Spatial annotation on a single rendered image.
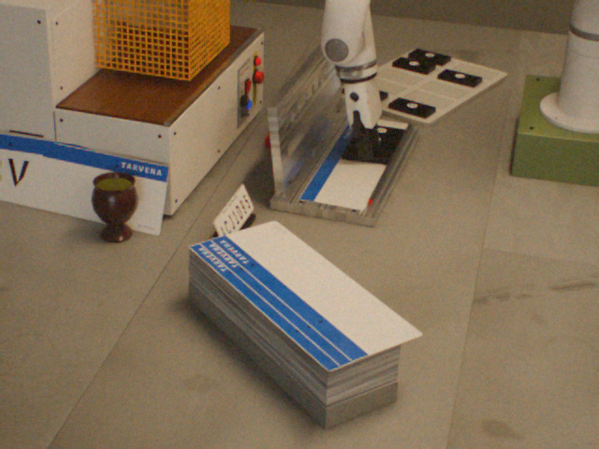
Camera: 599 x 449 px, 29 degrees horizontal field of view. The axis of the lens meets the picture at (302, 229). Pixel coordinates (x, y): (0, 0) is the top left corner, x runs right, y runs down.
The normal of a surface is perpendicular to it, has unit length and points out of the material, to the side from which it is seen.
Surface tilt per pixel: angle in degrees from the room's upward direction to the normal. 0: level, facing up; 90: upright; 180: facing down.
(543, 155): 90
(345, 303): 0
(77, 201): 69
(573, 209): 0
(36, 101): 90
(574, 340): 0
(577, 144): 90
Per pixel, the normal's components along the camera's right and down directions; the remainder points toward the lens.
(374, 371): 0.56, 0.43
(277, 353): -0.83, 0.25
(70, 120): -0.28, 0.46
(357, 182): 0.04, -0.87
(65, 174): -0.31, 0.11
